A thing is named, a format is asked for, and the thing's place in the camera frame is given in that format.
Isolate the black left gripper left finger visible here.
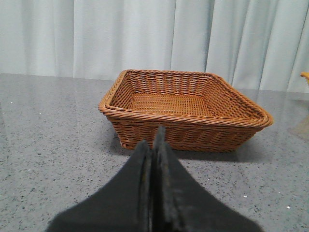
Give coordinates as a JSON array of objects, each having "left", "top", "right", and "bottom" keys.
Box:
[{"left": 47, "top": 141, "right": 151, "bottom": 232}]

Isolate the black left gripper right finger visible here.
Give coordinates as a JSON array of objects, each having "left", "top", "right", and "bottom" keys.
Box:
[{"left": 152, "top": 126, "right": 262, "bottom": 232}]

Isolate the brown wicker basket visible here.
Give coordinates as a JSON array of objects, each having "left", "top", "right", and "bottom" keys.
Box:
[{"left": 98, "top": 69, "right": 273, "bottom": 152}]

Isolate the white curtain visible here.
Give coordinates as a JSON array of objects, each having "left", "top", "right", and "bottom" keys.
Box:
[{"left": 0, "top": 0, "right": 309, "bottom": 93}]

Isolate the yellow wicker basket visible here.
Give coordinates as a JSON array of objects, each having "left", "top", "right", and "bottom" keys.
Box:
[{"left": 300, "top": 72, "right": 309, "bottom": 84}]

